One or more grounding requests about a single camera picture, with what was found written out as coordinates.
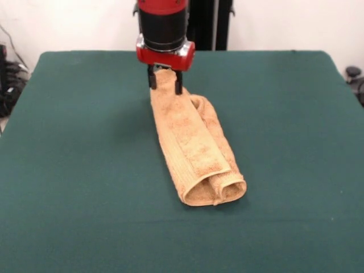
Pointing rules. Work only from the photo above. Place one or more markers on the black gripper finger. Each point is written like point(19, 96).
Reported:
point(152, 78)
point(178, 84)

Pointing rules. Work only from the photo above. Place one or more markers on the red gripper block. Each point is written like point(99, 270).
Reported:
point(165, 58)

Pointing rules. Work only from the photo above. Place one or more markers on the tan terry towel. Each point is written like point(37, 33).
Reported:
point(187, 136)

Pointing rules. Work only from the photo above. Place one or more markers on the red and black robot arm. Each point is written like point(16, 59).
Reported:
point(163, 25)

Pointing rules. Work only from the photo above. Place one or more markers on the dark green table cloth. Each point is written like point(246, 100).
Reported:
point(85, 170)

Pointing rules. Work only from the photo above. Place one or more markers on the black round chair base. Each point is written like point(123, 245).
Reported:
point(355, 76)

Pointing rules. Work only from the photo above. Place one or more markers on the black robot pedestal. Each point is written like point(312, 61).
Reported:
point(204, 25)

